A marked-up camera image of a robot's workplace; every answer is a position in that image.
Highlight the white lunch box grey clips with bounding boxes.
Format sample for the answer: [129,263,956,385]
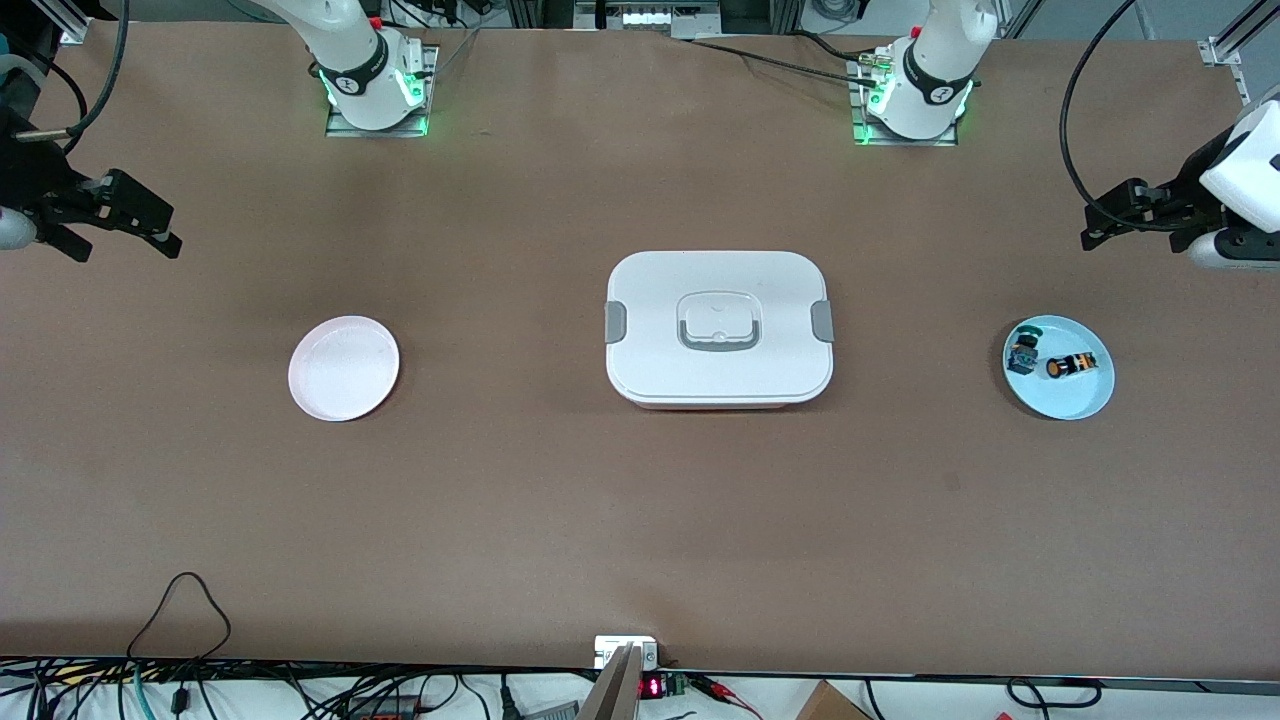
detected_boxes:
[604,250,835,411]

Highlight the brown cardboard box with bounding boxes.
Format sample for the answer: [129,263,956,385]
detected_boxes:
[795,680,871,720]

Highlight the aluminium corner profile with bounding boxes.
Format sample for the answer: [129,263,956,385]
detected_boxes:
[1198,0,1280,66]

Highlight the light blue round plate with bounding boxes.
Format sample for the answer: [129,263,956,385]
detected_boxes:
[1002,315,1116,421]

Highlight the pink round plate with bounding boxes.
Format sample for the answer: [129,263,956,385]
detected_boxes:
[288,315,401,422]

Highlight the white labelled panel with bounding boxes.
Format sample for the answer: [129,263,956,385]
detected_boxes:
[575,0,721,31]

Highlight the red black clip leads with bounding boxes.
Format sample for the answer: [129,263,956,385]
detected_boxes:
[690,675,763,720]

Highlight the small white socket block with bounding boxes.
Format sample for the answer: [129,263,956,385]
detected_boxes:
[594,636,659,669]

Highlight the aluminium profile bar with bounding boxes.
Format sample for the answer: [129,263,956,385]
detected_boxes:
[578,643,644,720]

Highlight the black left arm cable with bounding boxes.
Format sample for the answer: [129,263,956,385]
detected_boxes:
[1060,0,1231,233]

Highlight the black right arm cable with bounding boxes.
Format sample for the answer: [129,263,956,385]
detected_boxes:
[10,0,129,141]

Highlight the aluminium frame profile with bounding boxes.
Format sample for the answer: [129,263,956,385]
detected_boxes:
[30,0,91,46]

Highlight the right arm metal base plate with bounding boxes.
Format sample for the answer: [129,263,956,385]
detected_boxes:
[325,45,439,139]

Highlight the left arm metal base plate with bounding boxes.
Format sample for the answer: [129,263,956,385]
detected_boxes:
[850,55,959,148]

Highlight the thin black looped cable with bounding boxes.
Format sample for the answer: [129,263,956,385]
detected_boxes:
[128,572,233,661]

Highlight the black cable to arm base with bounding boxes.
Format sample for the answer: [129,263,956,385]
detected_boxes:
[672,38,886,89]

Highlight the black flat loop cable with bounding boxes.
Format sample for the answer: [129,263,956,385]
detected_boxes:
[1005,678,1103,709]

